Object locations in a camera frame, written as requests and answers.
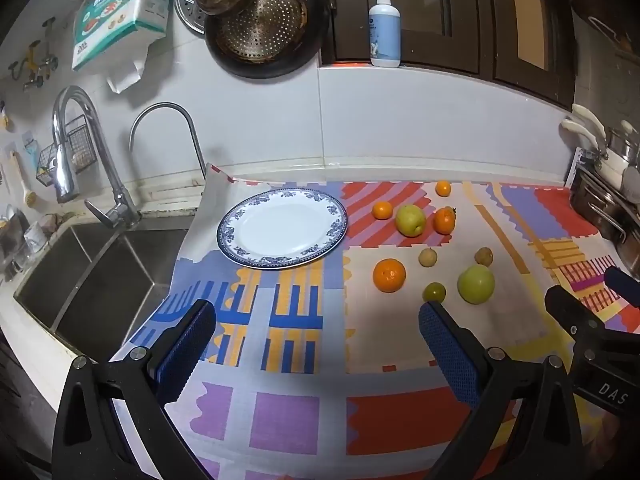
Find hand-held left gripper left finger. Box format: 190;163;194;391
51;299;217;480

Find dark wooden window frame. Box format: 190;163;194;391
320;0;576;108

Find colourful printed cloth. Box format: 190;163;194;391
107;162;640;480

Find white cup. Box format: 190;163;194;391
22;222;49;257

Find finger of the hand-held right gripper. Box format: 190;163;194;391
603;266;640;309
544;285;617;357

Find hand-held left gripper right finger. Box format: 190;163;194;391
418;301;586;480

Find stainless steel sink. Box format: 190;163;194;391
12;222;188;361

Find thin gooseneck faucet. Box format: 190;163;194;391
129;102;208;186

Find white pump bottle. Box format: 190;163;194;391
369;0;403;68

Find perforated brass strainer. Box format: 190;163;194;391
215;0;309;61

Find large orange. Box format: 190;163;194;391
372;258;407;294

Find stainless steel pot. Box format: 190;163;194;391
570;162;640;271

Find green apple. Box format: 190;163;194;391
395;204;427;238
457;264;496;305

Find green white tissue pack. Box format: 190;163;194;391
71;0;176;93

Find wall hook rack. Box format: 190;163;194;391
9;17;60;92

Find chrome kitchen faucet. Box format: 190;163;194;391
51;86;142;228

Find black frying pan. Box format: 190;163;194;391
204;0;331;80

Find wooden handled brush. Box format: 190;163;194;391
10;152;41;208

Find blue rimmed white plate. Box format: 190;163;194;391
216;186;349;269

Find white utensil handles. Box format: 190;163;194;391
560;104;608;153

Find black wire basket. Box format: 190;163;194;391
36;115;101;187

